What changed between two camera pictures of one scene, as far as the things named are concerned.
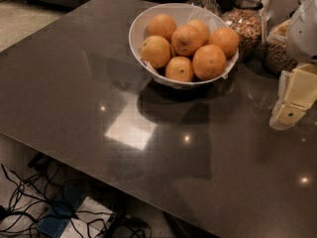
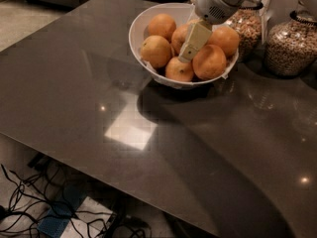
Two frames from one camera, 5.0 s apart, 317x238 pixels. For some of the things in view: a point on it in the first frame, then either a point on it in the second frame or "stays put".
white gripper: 303,37 to 212,6
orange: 157,51 stays put
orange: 186,40 stays put
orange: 179,68 stays put
